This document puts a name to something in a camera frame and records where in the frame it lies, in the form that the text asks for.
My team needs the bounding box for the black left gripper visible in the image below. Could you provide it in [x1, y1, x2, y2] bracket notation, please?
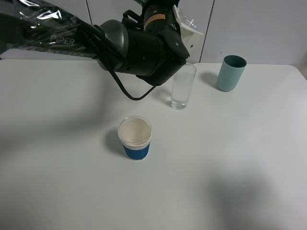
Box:
[142, 0, 189, 62]

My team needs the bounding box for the clear bottle green label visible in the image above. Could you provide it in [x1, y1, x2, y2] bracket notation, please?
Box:
[177, 7, 198, 30]

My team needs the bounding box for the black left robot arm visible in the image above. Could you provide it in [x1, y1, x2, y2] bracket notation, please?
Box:
[0, 0, 189, 86]

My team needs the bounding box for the teal green cup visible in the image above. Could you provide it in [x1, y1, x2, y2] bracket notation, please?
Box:
[217, 55, 247, 92]

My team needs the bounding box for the blue sleeved paper cup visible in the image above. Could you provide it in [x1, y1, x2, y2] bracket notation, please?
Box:
[118, 116, 153, 161]

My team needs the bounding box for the tall clear glass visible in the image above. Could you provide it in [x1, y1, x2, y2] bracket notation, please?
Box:
[170, 63, 197, 110]

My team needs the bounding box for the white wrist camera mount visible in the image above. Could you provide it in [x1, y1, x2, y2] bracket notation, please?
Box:
[173, 5, 204, 51]

